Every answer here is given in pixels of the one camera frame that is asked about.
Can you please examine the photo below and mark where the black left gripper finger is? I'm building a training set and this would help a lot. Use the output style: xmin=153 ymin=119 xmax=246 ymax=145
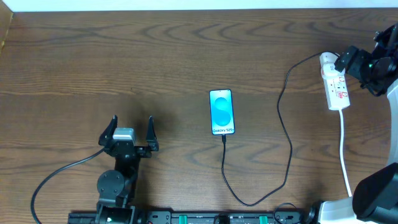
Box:
xmin=99 ymin=115 xmax=118 ymax=145
xmin=146 ymin=116 xmax=157 ymax=148

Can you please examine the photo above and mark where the black USB charging cable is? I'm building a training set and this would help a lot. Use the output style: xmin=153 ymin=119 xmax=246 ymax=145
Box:
xmin=220 ymin=52 xmax=330 ymax=207

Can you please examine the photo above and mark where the blue screen Galaxy smartphone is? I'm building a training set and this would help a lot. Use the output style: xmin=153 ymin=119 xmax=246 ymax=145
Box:
xmin=209 ymin=89 xmax=235 ymax=135

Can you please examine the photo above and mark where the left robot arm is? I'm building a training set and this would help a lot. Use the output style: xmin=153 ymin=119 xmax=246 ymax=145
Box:
xmin=93 ymin=116 xmax=159 ymax=224

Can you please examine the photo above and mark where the white USB charger plug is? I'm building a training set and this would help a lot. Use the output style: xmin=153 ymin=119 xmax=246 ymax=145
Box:
xmin=320 ymin=52 xmax=340 ymax=79

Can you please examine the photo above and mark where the white power strip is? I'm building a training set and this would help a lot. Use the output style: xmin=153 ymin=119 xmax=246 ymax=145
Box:
xmin=321 ymin=65 xmax=350 ymax=111

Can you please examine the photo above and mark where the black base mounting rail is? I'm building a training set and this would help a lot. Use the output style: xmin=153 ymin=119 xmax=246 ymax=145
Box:
xmin=67 ymin=210 xmax=316 ymax=224

